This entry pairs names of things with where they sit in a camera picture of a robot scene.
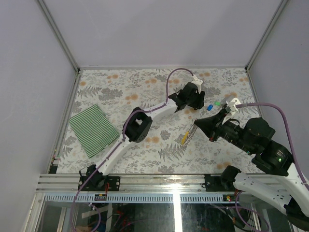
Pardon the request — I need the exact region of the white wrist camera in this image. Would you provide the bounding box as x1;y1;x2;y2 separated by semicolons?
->
220;95;241;124
191;75;203;94

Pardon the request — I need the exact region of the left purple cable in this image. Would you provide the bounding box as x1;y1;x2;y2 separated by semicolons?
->
69;68;194;232

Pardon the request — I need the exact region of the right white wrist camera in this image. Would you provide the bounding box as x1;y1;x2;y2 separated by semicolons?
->
220;95;241;124

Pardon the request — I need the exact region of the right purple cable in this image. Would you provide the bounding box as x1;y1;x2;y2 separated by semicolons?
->
235;102;309;191

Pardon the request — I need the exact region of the floral table mat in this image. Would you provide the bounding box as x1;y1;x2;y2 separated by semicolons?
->
71;68;259;174

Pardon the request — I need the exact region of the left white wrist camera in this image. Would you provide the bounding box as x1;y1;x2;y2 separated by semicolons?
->
191;75;203;94

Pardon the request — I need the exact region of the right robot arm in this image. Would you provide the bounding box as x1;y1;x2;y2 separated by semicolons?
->
194;109;309;231

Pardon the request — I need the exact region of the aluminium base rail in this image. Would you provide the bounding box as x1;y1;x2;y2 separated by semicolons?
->
36;174;237;203

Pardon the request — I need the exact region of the green striped cloth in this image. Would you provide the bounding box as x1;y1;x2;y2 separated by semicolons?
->
69;104;119;158

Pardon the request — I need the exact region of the blue key tag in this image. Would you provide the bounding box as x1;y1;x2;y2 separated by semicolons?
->
207;104;213;111

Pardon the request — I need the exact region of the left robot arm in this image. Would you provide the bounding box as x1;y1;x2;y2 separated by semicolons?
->
78;79;205;191

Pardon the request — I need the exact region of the purple cable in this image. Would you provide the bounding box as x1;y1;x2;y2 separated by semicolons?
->
69;68;194;232
235;102;309;191

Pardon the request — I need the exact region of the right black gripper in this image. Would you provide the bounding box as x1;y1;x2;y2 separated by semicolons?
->
193;108;253;153

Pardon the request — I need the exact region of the yellow key tag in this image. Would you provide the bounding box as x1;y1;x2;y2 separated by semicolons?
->
182;131;189;145

